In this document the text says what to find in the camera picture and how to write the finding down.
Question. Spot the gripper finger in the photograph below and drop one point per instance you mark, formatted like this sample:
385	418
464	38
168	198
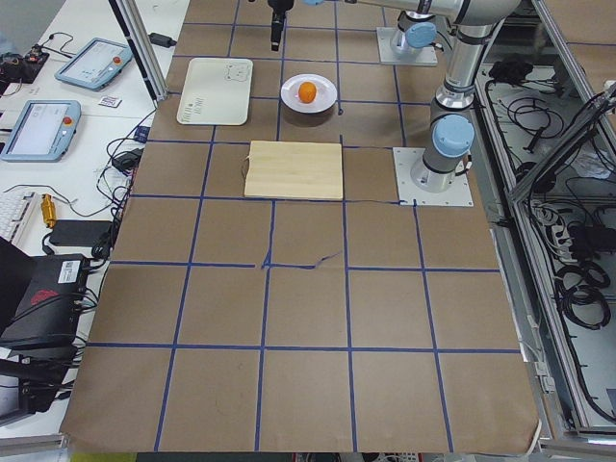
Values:
276	30

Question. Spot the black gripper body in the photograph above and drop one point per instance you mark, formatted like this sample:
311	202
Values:
277	6

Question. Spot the orange fruit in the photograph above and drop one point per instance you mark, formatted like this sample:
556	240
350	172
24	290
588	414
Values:
307	92

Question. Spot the white round plate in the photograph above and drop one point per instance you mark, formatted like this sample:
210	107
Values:
326	96

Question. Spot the cream bear tray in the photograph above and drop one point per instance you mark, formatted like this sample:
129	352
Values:
216	92

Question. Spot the black power adapter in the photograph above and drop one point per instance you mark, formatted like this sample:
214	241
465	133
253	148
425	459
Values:
161	40

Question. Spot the bamboo cutting board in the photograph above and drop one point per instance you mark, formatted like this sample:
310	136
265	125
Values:
295	170

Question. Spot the small printed card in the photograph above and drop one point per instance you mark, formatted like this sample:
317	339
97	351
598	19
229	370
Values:
110	101

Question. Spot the upper teach pendant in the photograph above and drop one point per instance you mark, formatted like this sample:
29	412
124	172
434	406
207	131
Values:
96	65

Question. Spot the teach pendant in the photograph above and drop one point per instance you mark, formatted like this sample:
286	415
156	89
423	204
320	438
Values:
96	65
43	132

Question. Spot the lower teach pendant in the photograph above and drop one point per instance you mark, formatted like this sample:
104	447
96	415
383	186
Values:
43	132

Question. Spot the black flat power brick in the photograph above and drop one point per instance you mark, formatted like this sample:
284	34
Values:
67	232

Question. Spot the yellow metal tool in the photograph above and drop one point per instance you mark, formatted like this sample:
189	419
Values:
48	211

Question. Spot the white keyboard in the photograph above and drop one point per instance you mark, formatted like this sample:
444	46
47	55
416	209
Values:
17	207

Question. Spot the black laptop computer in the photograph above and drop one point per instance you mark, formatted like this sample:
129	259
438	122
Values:
40	298

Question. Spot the aluminium frame post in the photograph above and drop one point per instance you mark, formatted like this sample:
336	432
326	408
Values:
128	17

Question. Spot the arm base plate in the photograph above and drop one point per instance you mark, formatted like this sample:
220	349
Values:
419	186
426	57

